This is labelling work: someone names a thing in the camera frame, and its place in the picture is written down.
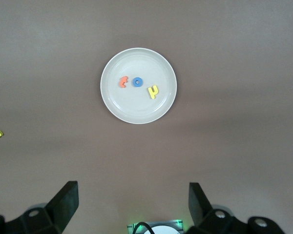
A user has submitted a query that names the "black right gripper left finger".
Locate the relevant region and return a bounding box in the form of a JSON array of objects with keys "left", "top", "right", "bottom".
[{"left": 0, "top": 180, "right": 79, "bottom": 234}]

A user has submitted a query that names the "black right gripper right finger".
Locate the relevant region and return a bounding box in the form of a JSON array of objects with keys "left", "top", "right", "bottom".
[{"left": 185, "top": 182, "right": 285, "bottom": 234}]

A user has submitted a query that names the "yellow foam letter h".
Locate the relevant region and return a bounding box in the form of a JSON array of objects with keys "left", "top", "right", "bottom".
[{"left": 147, "top": 85, "right": 159, "bottom": 99}]

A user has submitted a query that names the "orange foam letter t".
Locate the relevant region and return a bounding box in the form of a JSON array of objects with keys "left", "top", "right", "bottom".
[{"left": 118, "top": 76, "right": 129, "bottom": 89}]

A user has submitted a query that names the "beige round plate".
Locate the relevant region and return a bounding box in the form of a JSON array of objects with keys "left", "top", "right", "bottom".
[{"left": 100, "top": 47, "right": 178, "bottom": 125}]

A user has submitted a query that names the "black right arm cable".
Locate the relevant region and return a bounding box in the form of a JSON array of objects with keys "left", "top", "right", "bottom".
[{"left": 134, "top": 221, "right": 154, "bottom": 234}]

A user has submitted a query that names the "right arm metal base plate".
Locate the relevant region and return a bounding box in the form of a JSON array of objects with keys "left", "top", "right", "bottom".
[{"left": 126, "top": 219, "right": 184, "bottom": 234}]

